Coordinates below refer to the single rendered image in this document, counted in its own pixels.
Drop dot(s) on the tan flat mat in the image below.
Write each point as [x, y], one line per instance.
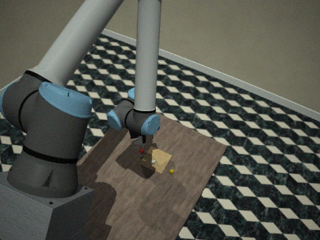
[161, 159]

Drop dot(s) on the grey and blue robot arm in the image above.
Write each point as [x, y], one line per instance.
[55, 119]

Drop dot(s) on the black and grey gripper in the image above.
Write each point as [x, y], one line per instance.
[141, 138]

